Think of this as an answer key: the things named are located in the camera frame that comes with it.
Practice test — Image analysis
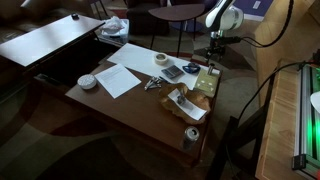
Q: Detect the black cable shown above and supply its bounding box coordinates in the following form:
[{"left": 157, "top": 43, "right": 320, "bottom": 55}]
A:
[{"left": 236, "top": 0, "right": 320, "bottom": 124}]

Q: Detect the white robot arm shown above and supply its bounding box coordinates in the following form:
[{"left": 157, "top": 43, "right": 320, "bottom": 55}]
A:
[{"left": 205, "top": 0, "right": 244, "bottom": 62}]

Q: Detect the grey pocket calculator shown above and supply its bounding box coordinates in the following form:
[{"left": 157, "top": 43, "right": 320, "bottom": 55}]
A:
[{"left": 162, "top": 65, "right": 183, "bottom": 79}]

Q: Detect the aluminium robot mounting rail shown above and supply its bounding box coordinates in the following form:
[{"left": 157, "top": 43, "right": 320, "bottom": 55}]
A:
[{"left": 292, "top": 65, "right": 320, "bottom": 180}]

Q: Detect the beige masking tape roll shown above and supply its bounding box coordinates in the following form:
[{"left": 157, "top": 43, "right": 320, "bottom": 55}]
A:
[{"left": 154, "top": 53, "right": 168, "bottom": 65}]

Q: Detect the round white container lid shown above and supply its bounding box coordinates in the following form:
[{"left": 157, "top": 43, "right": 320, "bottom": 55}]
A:
[{"left": 77, "top": 74, "right": 97, "bottom": 90}]

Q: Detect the wooden bowl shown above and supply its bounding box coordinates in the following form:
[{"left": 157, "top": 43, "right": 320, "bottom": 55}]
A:
[{"left": 158, "top": 83, "right": 211, "bottom": 125}]

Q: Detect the clear plastic storage bin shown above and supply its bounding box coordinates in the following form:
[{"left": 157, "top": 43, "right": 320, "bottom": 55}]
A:
[{"left": 98, "top": 16, "right": 129, "bottom": 44}]

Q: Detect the brown leather sofa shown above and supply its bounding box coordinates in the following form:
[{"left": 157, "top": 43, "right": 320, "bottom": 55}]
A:
[{"left": 0, "top": 0, "right": 94, "bottom": 43}]

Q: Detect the small silver cylinder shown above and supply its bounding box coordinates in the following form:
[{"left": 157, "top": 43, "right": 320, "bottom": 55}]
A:
[{"left": 207, "top": 63, "right": 215, "bottom": 75}]

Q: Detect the small metal clip in bowl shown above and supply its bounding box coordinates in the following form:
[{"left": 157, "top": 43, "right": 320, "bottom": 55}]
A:
[{"left": 177, "top": 95, "right": 186, "bottom": 105}]

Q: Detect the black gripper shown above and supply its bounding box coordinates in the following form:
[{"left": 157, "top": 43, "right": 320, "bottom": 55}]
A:
[{"left": 205, "top": 30, "right": 241, "bottom": 63}]

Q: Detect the small black object on tabletop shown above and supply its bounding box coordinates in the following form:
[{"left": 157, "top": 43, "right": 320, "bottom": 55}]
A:
[{"left": 71, "top": 13, "right": 79, "bottom": 20}]

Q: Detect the raised dark table top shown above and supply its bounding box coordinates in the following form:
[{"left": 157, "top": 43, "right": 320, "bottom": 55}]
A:
[{"left": 0, "top": 15, "right": 104, "bottom": 67}]

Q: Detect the blue tape roll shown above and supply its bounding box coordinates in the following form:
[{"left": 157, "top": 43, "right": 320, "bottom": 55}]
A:
[{"left": 183, "top": 63, "right": 200, "bottom": 74}]

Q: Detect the large white board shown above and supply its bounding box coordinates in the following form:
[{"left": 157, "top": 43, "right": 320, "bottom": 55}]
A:
[{"left": 107, "top": 42, "right": 221, "bottom": 91}]

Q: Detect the white paper strip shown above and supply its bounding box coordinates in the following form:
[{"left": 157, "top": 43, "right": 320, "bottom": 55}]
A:
[{"left": 168, "top": 89, "right": 206, "bottom": 121}]

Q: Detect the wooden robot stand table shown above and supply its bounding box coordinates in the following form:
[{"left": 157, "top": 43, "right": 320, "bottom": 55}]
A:
[{"left": 255, "top": 60, "right": 308, "bottom": 180}]

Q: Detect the dark round side table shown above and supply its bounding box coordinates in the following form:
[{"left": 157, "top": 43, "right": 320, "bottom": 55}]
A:
[{"left": 149, "top": 4, "right": 205, "bottom": 43}]

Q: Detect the white paper sheet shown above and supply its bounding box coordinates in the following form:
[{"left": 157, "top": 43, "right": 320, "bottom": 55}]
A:
[{"left": 95, "top": 64, "right": 141, "bottom": 99}]

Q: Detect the silver beverage can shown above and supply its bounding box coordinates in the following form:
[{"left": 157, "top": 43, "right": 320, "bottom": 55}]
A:
[{"left": 182, "top": 126, "right": 200, "bottom": 150}]

